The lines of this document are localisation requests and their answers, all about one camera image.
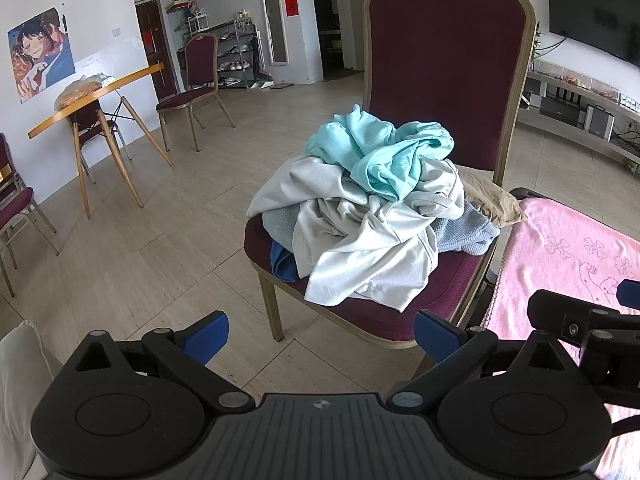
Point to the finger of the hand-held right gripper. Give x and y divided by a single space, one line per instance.
550 307
630 292

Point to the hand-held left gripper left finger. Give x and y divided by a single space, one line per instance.
210 335

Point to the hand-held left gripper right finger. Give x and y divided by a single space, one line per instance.
432 335

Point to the teal t-shirt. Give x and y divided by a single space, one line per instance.
400 165

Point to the pink printed blanket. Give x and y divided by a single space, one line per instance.
545 270

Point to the light grey shirt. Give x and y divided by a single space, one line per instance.
360 255

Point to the beige garment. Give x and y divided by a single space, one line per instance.
492 200

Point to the grey television console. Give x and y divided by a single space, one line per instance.
565 134

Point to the small grey speaker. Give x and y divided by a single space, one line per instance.
600 122

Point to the white cloth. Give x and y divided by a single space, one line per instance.
20 385

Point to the maroon banquet chair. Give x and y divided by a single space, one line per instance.
200 60
440 60
15 205
92 127

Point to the potted green plant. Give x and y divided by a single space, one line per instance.
538 42

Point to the wooden table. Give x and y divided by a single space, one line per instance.
90 97

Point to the plastic bag of food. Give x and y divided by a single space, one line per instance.
80 90

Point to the metal shoe rack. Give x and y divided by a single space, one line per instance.
235 55

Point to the brown door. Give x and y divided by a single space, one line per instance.
155 50

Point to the black television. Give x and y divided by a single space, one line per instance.
590 5

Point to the standing mirror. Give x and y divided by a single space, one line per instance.
275 15

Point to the wall poster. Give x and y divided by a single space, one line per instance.
40 55

